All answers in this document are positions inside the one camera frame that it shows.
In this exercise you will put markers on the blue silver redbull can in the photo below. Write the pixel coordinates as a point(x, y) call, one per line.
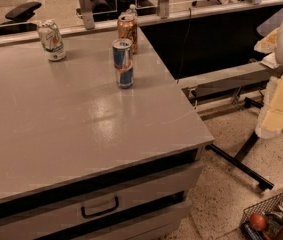
point(123, 62)

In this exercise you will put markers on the brown orange soda can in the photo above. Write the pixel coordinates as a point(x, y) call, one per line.
point(127, 28)

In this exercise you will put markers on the white green soda can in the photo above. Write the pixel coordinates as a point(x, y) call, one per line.
point(51, 40)

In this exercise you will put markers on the white packet on shelf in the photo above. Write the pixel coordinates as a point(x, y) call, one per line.
point(270, 61)

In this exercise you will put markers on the red apple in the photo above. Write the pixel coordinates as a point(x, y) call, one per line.
point(258, 221)

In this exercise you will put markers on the clear plastic water bottle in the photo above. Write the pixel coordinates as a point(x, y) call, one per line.
point(132, 10)

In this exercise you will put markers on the grey desk drawer unit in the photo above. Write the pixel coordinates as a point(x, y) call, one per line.
point(69, 134)

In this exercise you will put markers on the black wire basket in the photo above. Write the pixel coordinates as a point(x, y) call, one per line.
point(272, 210)

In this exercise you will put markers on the black drawer handle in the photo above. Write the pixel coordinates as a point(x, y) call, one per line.
point(99, 207)

